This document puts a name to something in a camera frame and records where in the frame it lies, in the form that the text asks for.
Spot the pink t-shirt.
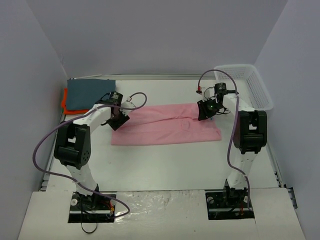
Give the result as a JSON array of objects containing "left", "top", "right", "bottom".
[{"left": 111, "top": 103, "right": 222, "bottom": 146}]

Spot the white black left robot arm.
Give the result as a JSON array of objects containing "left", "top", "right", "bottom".
[{"left": 54, "top": 91, "right": 136, "bottom": 209}]

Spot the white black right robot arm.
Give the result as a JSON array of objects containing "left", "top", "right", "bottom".
[{"left": 196, "top": 82, "right": 267, "bottom": 207}]

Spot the folded teal blue t-shirt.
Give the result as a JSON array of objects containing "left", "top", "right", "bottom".
[{"left": 65, "top": 78, "right": 116, "bottom": 111}]

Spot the white plastic basket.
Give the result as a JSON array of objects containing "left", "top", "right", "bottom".
[{"left": 214, "top": 64, "right": 274, "bottom": 111}]

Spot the folded orange t-shirt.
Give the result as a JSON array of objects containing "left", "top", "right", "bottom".
[{"left": 60, "top": 88, "right": 88, "bottom": 116}]

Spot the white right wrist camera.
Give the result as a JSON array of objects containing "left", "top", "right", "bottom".
[{"left": 196, "top": 86, "right": 211, "bottom": 101}]

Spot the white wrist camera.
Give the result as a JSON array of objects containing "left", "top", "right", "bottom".
[
  {"left": 196, "top": 86, "right": 211, "bottom": 101},
  {"left": 121, "top": 96, "right": 136, "bottom": 111}
]

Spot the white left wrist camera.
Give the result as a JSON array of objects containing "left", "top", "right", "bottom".
[{"left": 121, "top": 96, "right": 136, "bottom": 111}]

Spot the aluminium back table rail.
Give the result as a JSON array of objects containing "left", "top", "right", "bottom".
[{"left": 73, "top": 73, "right": 202, "bottom": 81}]

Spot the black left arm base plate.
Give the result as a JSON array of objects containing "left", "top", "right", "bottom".
[{"left": 68, "top": 192, "right": 115, "bottom": 223}]

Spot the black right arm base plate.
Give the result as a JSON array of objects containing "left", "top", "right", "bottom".
[{"left": 205, "top": 190, "right": 255, "bottom": 221}]

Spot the black cable loop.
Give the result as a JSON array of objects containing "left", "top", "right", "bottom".
[{"left": 80, "top": 214, "right": 99, "bottom": 236}]

